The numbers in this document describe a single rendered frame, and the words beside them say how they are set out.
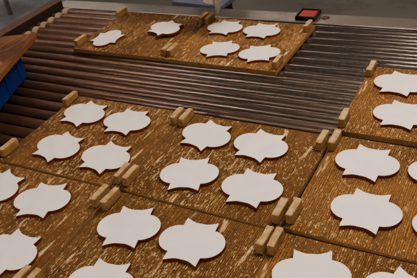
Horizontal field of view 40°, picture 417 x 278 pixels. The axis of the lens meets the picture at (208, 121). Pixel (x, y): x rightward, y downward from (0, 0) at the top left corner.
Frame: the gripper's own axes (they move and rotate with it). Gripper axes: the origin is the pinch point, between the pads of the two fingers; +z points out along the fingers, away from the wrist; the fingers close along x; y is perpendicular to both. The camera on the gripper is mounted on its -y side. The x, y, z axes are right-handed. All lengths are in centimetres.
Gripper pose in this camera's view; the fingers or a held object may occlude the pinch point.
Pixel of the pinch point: (223, 7)
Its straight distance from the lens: 207.4
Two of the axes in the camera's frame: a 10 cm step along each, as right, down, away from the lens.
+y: -9.6, -0.1, 2.7
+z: 1.4, 8.3, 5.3
